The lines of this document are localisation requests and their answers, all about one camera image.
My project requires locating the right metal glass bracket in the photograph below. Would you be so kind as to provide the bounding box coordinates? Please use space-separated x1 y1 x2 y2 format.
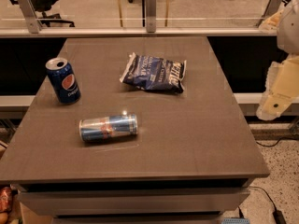
257 0 283 26

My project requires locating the black power adapter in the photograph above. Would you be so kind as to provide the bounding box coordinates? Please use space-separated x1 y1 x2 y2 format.
273 210 286 224

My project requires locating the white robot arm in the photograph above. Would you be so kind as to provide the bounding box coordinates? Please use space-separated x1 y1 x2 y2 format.
256 0 299 120

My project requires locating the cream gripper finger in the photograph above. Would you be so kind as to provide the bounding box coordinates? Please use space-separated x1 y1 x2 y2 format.
256 55 299 120

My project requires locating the blue Pepsi can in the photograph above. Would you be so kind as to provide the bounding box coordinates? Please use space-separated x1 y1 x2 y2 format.
46 57 81 105

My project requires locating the left metal glass bracket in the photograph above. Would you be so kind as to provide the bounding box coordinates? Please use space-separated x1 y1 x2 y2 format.
17 0 41 34

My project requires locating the red snack packet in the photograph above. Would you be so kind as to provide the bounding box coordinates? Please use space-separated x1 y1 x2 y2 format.
0 187 12 213

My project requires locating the metal glass bracket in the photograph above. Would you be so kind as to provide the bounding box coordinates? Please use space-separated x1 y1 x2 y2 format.
257 0 283 26
17 0 41 34
145 0 156 33

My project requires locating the middle metal glass bracket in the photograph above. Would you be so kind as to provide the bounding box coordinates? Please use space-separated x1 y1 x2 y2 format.
145 0 156 33

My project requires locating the black power cable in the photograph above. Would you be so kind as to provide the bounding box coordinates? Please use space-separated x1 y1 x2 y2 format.
249 133 299 213

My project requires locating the blue Kettle chips bag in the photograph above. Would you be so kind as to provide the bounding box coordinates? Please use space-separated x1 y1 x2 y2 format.
120 52 187 93

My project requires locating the glass barrier panel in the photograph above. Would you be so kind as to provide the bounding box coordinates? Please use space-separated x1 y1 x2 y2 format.
0 0 281 30

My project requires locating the silver blue Red Bull can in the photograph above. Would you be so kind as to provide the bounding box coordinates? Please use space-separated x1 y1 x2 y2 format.
79 114 138 142

